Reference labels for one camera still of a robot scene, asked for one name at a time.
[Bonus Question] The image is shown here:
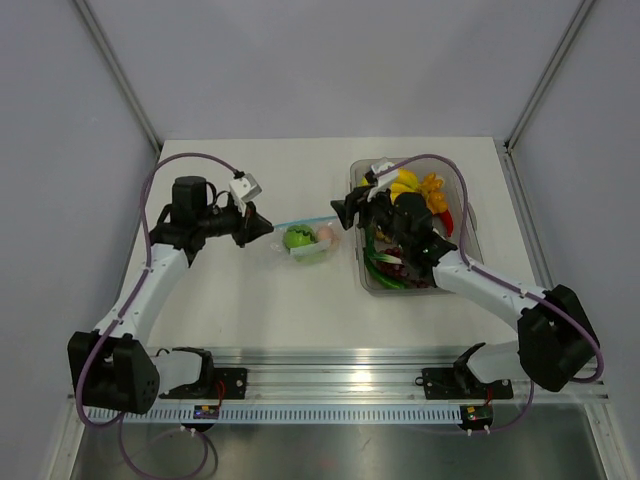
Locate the orange yellow flower fruit cluster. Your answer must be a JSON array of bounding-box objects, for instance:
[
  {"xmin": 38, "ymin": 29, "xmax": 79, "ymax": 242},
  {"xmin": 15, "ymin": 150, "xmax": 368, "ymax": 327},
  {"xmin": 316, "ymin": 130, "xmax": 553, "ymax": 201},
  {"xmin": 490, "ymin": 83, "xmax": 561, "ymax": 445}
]
[{"xmin": 419, "ymin": 172, "xmax": 448, "ymax": 214}]

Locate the red chili pepper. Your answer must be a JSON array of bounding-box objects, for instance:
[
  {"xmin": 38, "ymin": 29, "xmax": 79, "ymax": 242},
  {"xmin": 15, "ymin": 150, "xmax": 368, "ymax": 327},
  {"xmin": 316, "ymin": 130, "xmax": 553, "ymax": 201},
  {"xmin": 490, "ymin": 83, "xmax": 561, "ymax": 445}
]
[{"xmin": 438, "ymin": 210, "xmax": 454, "ymax": 238}]

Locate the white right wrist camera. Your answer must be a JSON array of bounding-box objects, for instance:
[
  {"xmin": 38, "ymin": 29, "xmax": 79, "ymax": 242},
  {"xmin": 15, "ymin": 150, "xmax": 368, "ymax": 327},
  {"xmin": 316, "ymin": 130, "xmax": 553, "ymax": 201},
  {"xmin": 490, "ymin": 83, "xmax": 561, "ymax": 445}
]
[{"xmin": 364, "ymin": 158, "xmax": 399, "ymax": 195}]

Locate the white slotted cable duct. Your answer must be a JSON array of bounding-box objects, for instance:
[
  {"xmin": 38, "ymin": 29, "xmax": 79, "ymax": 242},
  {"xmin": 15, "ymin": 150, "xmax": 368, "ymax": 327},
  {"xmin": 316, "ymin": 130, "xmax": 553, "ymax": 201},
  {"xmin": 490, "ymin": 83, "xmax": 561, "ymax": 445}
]
[{"xmin": 87, "ymin": 403, "xmax": 496, "ymax": 426}]

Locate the green scallion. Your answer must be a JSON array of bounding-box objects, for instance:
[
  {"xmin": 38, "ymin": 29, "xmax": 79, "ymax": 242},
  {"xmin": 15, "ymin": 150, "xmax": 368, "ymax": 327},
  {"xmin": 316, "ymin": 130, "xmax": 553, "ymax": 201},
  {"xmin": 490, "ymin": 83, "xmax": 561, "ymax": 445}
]
[{"xmin": 363, "ymin": 225, "xmax": 405, "ymax": 266}]

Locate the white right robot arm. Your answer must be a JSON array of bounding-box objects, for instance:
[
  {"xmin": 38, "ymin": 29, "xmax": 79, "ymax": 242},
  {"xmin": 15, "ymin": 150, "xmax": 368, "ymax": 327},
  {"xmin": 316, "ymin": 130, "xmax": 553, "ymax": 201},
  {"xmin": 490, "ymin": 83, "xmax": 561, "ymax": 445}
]
[{"xmin": 330, "ymin": 186, "xmax": 604, "ymax": 396}]

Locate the yellow banana bunch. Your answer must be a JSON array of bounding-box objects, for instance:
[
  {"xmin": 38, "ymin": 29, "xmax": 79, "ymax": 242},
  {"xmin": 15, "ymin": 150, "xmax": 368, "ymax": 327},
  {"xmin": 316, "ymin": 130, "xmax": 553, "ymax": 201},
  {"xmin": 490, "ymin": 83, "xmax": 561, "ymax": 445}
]
[{"xmin": 390, "ymin": 168, "xmax": 421, "ymax": 202}]

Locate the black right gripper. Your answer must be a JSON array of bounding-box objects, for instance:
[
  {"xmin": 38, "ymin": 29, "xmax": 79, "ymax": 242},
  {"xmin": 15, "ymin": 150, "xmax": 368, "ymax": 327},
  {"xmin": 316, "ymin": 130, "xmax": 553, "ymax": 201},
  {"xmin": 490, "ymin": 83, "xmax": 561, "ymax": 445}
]
[{"xmin": 332, "ymin": 182, "xmax": 411, "ymax": 252}]

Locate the left aluminium corner post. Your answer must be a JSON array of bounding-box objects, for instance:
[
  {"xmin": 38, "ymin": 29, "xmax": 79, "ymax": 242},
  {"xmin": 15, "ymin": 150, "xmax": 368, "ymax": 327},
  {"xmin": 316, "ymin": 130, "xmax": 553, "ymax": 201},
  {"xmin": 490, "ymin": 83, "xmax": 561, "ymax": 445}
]
[{"xmin": 71, "ymin": 0, "xmax": 163, "ymax": 157}]

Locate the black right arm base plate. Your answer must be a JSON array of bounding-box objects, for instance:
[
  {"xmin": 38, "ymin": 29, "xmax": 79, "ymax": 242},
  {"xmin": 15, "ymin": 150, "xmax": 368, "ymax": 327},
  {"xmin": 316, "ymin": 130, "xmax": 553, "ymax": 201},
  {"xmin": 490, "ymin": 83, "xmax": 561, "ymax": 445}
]
[{"xmin": 414, "ymin": 367, "xmax": 514, "ymax": 401}]

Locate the red grape bunch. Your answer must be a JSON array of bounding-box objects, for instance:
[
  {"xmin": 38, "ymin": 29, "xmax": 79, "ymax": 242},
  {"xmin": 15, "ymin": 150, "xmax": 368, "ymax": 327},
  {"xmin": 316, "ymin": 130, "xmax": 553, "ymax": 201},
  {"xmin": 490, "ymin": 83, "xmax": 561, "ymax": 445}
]
[{"xmin": 376, "ymin": 247, "xmax": 432, "ymax": 289}]

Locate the right aluminium corner post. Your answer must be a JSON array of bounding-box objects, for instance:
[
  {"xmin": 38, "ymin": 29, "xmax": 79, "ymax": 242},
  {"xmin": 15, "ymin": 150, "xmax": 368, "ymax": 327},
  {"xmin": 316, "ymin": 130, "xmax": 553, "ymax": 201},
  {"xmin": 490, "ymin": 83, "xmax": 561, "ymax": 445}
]
[{"xmin": 504, "ymin": 0, "xmax": 599, "ymax": 154}]

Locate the aluminium corner post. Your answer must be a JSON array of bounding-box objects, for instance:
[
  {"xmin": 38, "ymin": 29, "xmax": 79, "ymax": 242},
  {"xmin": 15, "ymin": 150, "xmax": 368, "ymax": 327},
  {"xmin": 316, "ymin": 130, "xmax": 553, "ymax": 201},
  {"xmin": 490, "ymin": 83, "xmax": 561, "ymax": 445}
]
[
  {"xmin": 71, "ymin": 0, "xmax": 163, "ymax": 157},
  {"xmin": 504, "ymin": 0, "xmax": 599, "ymax": 154}
]

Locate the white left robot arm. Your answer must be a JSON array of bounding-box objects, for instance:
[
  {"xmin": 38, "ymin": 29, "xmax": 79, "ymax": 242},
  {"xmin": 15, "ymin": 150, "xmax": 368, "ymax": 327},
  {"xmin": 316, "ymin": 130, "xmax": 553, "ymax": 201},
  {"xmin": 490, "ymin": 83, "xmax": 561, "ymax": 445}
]
[{"xmin": 67, "ymin": 172, "xmax": 274, "ymax": 414}]

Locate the pink peach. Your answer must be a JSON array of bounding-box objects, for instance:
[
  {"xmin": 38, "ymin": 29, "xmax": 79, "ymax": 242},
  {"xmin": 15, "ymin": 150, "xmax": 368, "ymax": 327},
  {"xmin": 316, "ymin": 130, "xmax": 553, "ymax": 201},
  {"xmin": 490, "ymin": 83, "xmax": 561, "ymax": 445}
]
[{"xmin": 316, "ymin": 226, "xmax": 336, "ymax": 243}]

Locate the green toy watermelon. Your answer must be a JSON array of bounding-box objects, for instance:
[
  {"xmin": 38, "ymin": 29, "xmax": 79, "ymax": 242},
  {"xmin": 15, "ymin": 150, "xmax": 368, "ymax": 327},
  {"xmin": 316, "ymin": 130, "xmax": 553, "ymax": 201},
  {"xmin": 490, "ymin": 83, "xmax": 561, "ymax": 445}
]
[{"xmin": 283, "ymin": 224, "xmax": 316, "ymax": 250}]

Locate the aluminium rail frame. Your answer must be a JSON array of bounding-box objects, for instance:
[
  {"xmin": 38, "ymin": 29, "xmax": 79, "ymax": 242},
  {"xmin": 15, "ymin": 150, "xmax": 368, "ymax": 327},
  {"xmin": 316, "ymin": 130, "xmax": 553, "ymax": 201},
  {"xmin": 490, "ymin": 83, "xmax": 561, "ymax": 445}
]
[{"xmin": 67, "ymin": 344, "xmax": 611, "ymax": 405}]

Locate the green starfruit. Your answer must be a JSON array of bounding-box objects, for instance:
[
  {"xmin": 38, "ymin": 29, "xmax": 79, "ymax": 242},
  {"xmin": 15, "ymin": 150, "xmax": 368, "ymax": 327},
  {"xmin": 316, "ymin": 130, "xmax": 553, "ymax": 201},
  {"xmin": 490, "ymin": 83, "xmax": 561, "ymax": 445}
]
[{"xmin": 296, "ymin": 250, "xmax": 330, "ymax": 265}]

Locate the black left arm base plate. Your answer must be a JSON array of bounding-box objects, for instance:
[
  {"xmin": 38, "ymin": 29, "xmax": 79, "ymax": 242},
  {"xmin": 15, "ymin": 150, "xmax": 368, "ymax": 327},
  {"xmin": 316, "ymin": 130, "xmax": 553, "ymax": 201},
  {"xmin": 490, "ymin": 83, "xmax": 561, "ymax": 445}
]
[{"xmin": 159, "ymin": 367, "xmax": 248, "ymax": 400}]

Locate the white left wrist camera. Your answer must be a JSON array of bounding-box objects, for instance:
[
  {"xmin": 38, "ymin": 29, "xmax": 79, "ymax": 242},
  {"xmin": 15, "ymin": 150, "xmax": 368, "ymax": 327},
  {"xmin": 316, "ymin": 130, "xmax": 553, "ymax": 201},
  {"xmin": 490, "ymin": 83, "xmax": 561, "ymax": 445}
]
[{"xmin": 229, "ymin": 173, "xmax": 262, "ymax": 206}]

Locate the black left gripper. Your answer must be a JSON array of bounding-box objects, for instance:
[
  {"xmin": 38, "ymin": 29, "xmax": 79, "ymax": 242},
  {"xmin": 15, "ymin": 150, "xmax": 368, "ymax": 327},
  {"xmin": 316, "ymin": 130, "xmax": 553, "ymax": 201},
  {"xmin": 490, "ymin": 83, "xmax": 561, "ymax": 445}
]
[{"xmin": 197, "ymin": 199, "xmax": 273, "ymax": 248}]

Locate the clear zip bag blue zipper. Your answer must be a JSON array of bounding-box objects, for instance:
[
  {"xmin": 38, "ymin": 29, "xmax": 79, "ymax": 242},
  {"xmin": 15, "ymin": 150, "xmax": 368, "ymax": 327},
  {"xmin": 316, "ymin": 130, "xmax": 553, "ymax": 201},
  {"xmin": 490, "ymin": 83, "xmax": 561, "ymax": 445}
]
[{"xmin": 268, "ymin": 215, "xmax": 341, "ymax": 265}]

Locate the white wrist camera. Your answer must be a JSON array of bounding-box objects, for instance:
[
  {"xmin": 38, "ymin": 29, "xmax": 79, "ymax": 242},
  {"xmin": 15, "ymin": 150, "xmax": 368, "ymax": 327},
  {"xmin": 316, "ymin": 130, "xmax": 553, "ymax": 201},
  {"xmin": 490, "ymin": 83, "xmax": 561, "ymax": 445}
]
[
  {"xmin": 229, "ymin": 173, "xmax": 262, "ymax": 206},
  {"xmin": 364, "ymin": 158, "xmax": 399, "ymax": 195}
]

